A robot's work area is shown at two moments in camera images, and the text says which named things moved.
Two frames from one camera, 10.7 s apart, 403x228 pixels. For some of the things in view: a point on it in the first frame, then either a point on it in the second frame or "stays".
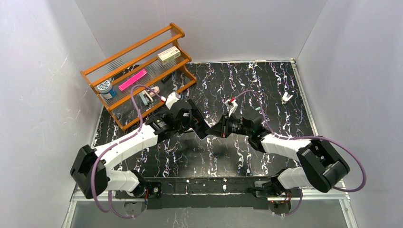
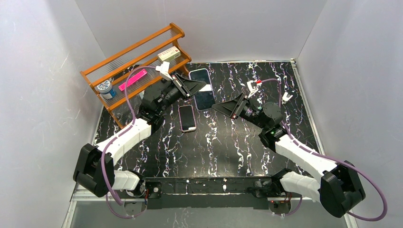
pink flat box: x=130 y=81 stays
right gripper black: x=224 y=127 → x=237 y=107
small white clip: x=285 y=99 stays
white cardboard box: x=168 y=55 stays
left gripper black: x=194 y=114 → x=182 y=86
